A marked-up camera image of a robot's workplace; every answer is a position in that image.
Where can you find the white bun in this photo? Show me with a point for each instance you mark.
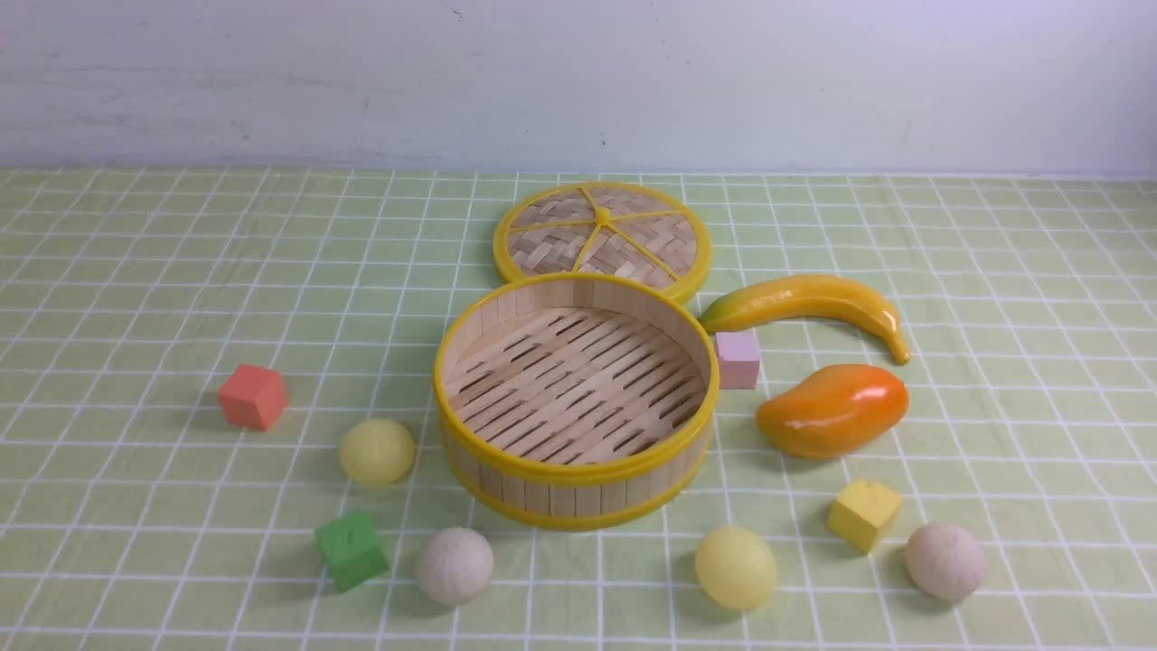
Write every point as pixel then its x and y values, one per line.
pixel 945 561
pixel 454 566

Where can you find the red cube block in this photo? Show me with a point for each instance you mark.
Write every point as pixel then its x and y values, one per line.
pixel 253 397

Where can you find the woven bamboo steamer lid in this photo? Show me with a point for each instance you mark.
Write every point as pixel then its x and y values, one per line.
pixel 609 228

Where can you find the green cube block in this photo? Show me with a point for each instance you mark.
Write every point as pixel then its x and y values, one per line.
pixel 351 550

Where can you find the yellow cube block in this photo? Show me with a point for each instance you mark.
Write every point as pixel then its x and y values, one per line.
pixel 863 513

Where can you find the orange toy mango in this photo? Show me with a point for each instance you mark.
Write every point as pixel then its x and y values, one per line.
pixel 836 410

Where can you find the yellow toy banana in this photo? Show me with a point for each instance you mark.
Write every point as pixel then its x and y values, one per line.
pixel 822 296

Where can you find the pink cube block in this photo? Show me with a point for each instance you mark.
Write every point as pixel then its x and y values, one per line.
pixel 739 358

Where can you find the bamboo steamer tray yellow rim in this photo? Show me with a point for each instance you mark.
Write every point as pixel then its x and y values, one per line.
pixel 575 401

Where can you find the yellow bun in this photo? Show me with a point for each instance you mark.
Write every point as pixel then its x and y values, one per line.
pixel 377 452
pixel 736 568

